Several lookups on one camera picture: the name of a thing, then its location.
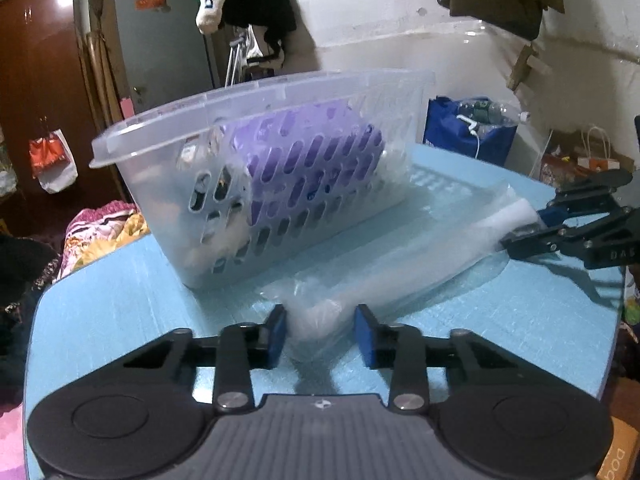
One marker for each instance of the brown wooden wardrobe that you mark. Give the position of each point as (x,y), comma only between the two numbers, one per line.
(35,70)

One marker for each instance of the metal folding rack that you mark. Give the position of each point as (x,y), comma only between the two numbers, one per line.
(240,55)

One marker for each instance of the grey door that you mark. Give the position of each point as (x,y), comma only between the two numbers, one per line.
(160,50)

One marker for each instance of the orange cardboard box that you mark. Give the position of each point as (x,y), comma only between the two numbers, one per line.
(620,450)

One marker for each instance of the red door sign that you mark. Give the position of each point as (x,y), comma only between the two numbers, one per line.
(150,3)

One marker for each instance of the black clothes pile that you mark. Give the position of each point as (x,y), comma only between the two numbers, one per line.
(20,310)

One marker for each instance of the clear water bottle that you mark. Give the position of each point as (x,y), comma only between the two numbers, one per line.
(492,112)

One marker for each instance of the clear plastic laundry basket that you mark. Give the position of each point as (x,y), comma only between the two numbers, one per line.
(300,91)

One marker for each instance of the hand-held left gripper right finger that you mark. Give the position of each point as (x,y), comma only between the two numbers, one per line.
(366,339)

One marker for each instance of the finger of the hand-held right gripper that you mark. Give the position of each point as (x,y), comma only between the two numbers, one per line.
(550,242)
(590,195)

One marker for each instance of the red and white hanging bag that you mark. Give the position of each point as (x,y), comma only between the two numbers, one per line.
(47,155)

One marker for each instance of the yellow floral blanket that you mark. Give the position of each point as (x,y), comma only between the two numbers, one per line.
(100,230)

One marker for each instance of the black hanging garment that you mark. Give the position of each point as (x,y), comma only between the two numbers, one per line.
(265,5)

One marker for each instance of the clear plastic bag with roll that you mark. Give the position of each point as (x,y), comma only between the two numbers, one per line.
(400,270)

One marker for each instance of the purple tissue pack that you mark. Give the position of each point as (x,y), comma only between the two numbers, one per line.
(300,160)

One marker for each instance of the pink floral blanket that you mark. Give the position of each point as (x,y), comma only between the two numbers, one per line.
(10,440)

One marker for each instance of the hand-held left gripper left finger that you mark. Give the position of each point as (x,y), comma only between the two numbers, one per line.
(277,337)

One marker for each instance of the blue shopping bag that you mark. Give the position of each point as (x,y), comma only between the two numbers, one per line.
(450,130)

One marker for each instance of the wooden sticks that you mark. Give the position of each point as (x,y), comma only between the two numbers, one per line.
(102,60)

